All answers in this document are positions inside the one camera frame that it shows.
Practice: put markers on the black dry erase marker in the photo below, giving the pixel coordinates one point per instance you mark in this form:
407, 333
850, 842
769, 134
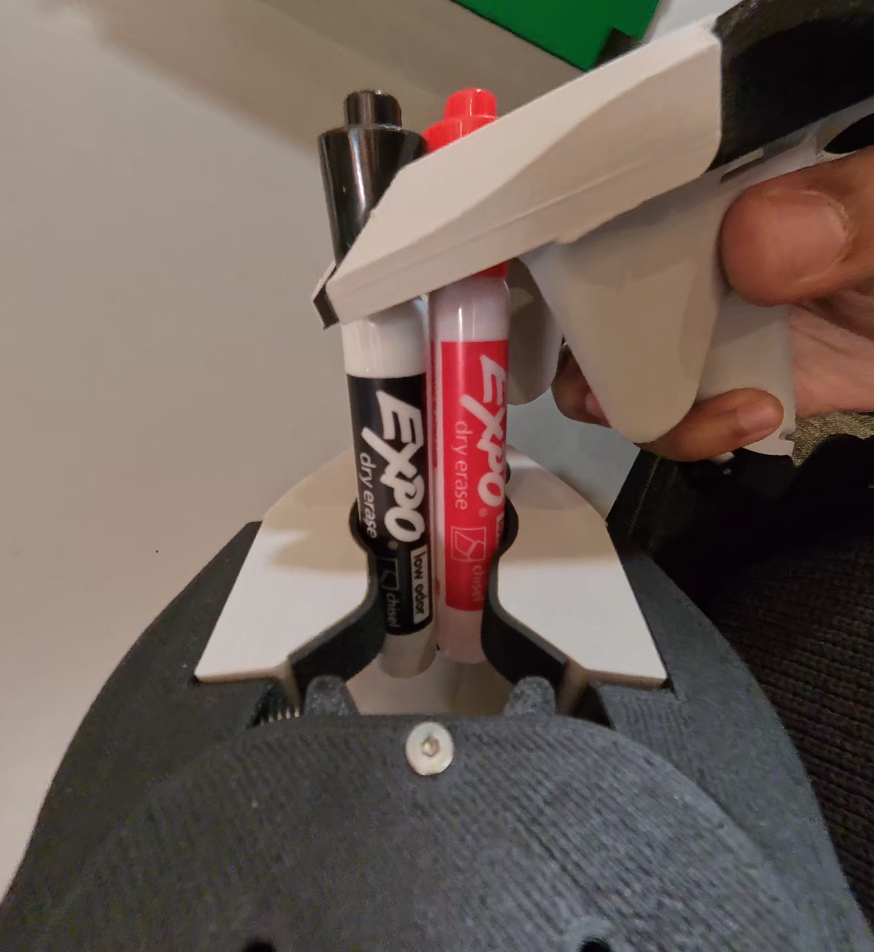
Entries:
385, 446

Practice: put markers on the red dry erase marker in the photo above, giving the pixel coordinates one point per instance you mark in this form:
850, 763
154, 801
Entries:
467, 416

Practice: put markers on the person's right hand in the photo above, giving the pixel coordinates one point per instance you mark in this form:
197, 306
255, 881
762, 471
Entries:
839, 297

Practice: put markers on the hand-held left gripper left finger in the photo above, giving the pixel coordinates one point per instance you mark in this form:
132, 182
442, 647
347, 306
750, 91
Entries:
281, 595

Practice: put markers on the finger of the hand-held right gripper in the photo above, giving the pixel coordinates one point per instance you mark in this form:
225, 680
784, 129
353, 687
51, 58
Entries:
556, 171
537, 349

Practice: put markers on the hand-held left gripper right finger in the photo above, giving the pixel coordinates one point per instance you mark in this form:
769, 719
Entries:
586, 595

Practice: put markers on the green plastic storage box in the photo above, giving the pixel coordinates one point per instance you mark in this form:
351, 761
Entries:
556, 22

